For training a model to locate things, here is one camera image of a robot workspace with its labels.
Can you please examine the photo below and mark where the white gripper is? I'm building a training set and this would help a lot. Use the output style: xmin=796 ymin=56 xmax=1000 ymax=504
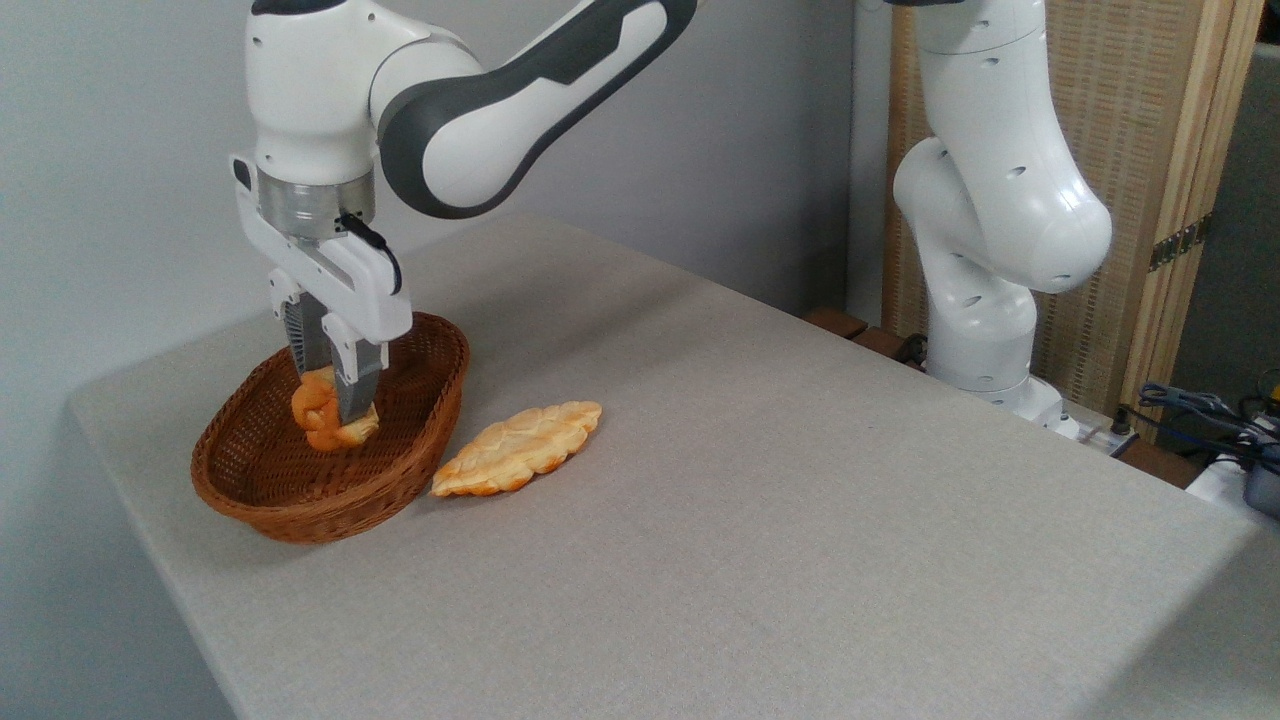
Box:
xmin=230 ymin=153 xmax=413 ymax=426

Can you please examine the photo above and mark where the round knotted bread roll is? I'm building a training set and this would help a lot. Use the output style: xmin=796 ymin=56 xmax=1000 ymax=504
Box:
xmin=291 ymin=366 xmax=381 ymax=453

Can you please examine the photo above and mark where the brown wicker basket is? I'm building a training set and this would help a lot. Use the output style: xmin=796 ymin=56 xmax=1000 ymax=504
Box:
xmin=190 ymin=312 xmax=471 ymax=545

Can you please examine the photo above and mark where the flat braided bread loaf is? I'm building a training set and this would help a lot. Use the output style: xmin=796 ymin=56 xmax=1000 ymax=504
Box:
xmin=431 ymin=401 xmax=604 ymax=498

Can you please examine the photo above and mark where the brown wooden bench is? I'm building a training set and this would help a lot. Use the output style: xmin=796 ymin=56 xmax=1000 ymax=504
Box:
xmin=805 ymin=308 xmax=931 ymax=369

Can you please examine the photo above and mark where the white power strip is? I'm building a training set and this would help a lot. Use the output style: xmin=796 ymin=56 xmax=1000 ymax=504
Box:
xmin=1060 ymin=412 xmax=1141 ymax=457

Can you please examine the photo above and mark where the wooden woven folding screen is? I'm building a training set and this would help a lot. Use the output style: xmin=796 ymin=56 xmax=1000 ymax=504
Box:
xmin=882 ymin=0 xmax=1266 ymax=441

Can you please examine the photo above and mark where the metal screen hinge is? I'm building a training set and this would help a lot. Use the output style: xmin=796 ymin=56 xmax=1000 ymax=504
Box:
xmin=1148 ymin=215 xmax=1213 ymax=271

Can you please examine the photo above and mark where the grey device box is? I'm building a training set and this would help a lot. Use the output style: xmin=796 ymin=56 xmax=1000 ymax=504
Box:
xmin=1243 ymin=465 xmax=1280 ymax=519

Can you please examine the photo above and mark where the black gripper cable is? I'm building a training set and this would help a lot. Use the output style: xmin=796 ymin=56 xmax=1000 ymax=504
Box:
xmin=336 ymin=211 xmax=403 ymax=296

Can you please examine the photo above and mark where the blue black cable bundle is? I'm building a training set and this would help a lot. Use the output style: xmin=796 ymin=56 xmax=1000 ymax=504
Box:
xmin=1137 ymin=383 xmax=1280 ymax=473

